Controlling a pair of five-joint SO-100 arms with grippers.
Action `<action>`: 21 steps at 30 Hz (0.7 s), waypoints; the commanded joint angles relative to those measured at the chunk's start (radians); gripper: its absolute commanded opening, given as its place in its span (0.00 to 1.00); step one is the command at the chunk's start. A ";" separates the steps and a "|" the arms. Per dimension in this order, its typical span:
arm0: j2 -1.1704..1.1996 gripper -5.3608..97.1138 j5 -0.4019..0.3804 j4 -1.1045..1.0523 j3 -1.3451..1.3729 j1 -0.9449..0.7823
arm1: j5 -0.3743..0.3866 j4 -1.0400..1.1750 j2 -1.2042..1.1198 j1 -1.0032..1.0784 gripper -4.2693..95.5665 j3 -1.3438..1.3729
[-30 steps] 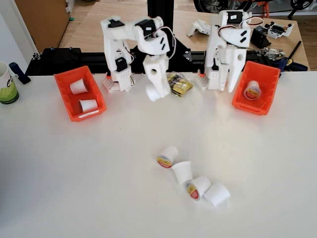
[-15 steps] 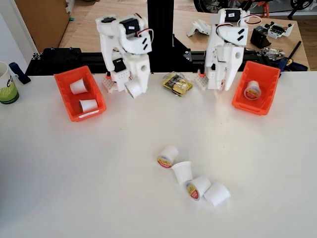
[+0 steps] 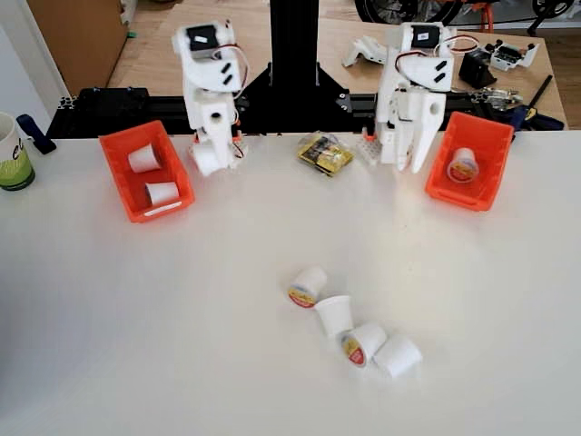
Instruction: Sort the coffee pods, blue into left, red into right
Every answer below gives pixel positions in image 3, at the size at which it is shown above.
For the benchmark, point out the white green mug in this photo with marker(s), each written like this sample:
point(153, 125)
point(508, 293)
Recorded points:
point(13, 154)

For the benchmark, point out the white printed robot part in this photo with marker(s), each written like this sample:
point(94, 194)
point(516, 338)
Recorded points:
point(363, 50)

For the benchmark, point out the black flat box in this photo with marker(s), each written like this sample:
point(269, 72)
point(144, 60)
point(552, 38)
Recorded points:
point(113, 94)

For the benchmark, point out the black bicycle wheel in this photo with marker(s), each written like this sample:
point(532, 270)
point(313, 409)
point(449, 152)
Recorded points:
point(386, 13)

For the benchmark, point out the white coffee pod blue lid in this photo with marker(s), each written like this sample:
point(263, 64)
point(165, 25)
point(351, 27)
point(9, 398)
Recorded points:
point(163, 193)

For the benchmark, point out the silver metal clamp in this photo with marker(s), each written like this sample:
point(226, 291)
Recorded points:
point(499, 96)

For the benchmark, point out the black aluminium rail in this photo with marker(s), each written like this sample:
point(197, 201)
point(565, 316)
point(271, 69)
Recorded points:
point(91, 125)

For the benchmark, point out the white pod blue yellow lid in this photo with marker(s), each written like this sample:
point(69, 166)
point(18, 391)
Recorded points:
point(205, 161)

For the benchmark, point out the orange plastic bin white label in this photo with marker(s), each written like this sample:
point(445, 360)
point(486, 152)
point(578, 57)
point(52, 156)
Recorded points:
point(113, 154)

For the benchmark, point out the black printed part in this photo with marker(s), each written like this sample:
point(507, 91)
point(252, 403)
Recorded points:
point(474, 68)

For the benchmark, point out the white part with electronics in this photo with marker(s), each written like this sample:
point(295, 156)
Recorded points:
point(508, 56)

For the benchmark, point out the white coffee pod red lid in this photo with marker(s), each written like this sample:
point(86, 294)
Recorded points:
point(370, 338)
point(311, 279)
point(463, 159)

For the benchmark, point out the wooden cabinet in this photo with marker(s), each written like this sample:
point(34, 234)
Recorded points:
point(77, 41)

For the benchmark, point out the yellow black sachet bundle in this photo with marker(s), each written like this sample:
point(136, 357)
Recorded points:
point(324, 156)

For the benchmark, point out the orange metal stand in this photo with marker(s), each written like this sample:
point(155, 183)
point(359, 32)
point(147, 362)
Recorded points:
point(489, 18)

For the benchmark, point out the black camera mast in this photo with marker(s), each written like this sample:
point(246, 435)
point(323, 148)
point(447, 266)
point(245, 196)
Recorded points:
point(294, 45)

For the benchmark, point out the blue yellow bar clamp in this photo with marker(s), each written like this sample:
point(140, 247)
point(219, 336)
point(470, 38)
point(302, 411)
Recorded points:
point(522, 115)

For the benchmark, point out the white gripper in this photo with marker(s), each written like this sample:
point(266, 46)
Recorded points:
point(215, 122)
point(430, 113)

